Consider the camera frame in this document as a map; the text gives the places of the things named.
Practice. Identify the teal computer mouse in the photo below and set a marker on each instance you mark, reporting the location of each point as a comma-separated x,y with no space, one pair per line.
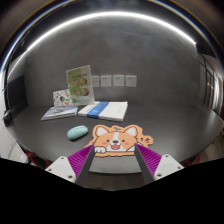
77,132

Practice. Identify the small colourful card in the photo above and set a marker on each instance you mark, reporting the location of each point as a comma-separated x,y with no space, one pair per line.
62,98

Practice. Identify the grey magazine booklet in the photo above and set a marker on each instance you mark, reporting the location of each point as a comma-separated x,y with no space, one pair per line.
60,112

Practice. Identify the acrylic menu sign stand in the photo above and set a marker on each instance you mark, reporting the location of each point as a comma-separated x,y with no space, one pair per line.
80,85

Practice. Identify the corgi dog mouse pad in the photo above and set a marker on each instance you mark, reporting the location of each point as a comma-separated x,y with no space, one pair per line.
118,141

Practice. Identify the white book blue stripe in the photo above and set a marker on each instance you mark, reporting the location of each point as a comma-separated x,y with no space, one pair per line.
113,111

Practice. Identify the white wall socket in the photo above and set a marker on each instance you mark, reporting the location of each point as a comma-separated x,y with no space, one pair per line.
95,81
106,80
118,80
131,81

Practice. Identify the black monitor at left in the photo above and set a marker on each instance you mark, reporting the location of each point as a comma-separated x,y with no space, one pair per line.
15,99

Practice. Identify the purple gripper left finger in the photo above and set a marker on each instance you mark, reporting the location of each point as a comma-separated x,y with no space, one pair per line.
74,168

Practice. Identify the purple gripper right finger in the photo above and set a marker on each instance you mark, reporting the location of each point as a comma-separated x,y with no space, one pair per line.
153,165

